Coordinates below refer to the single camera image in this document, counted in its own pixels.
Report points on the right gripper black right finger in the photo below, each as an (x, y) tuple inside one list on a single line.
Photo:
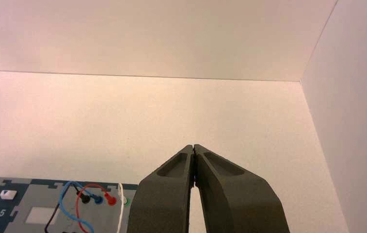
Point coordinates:
[(234, 202)]

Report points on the white slider block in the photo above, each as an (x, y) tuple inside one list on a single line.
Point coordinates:
[(8, 194)]

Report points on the grey and blue task board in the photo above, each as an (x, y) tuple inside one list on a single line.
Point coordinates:
[(26, 199)]

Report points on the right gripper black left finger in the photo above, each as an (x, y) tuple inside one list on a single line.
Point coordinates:
[(164, 202)]

